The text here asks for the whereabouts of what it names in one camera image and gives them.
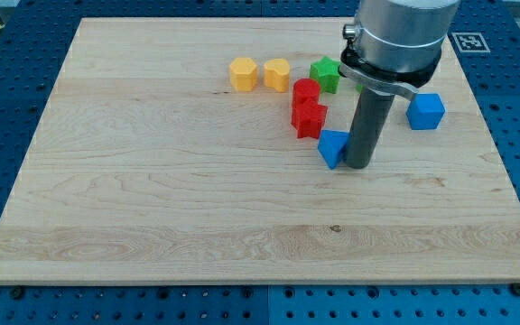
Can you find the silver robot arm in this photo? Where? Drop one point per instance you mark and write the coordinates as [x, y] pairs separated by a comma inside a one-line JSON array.
[[394, 46]]

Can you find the blue triangle block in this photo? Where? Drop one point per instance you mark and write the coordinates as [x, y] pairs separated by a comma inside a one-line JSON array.
[[332, 146]]

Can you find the blue cube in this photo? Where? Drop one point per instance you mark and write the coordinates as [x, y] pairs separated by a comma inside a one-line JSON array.
[[425, 112]]

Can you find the red star block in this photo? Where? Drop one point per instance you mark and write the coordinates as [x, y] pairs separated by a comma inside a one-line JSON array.
[[308, 118]]

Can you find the wooden board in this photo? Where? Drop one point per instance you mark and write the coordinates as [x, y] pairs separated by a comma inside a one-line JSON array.
[[147, 168]]

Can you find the red cylinder block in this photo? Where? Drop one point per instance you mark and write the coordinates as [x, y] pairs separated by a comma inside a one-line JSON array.
[[304, 89]]

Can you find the yellow hexagon block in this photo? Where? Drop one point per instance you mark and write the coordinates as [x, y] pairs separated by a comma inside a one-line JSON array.
[[243, 74]]

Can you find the yellow heart block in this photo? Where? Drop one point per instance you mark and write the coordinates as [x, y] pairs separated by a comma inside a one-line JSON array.
[[277, 74]]

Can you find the green star block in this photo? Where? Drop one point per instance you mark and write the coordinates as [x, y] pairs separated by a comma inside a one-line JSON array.
[[326, 72]]

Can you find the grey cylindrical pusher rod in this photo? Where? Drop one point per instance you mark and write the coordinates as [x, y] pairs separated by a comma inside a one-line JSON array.
[[367, 124]]

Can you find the white fiducial marker tag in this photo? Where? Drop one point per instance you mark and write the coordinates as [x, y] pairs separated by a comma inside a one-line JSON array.
[[470, 42]]

